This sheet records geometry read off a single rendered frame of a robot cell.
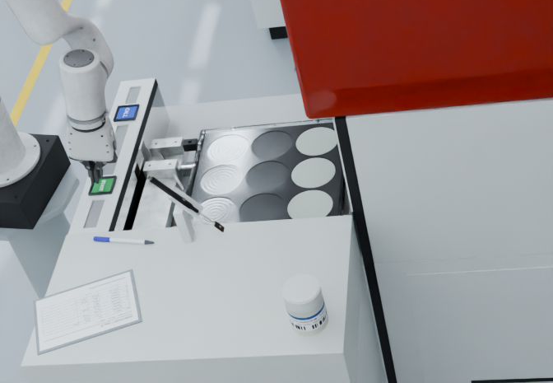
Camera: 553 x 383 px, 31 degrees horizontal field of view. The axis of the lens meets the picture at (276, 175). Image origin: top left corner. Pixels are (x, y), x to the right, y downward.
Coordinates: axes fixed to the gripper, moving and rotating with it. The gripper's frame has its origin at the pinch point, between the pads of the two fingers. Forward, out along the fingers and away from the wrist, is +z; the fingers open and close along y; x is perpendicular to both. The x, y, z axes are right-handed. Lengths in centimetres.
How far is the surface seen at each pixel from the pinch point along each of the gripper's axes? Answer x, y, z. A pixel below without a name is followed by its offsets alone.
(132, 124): -21.7, -3.4, 3.8
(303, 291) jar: 43, -50, -16
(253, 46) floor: -190, -13, 99
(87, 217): 9.1, 0.2, 5.0
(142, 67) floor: -183, 34, 109
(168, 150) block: -18.5, -12.6, 8.2
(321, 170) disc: -7, -50, 0
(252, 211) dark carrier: 4.8, -35.9, 3.2
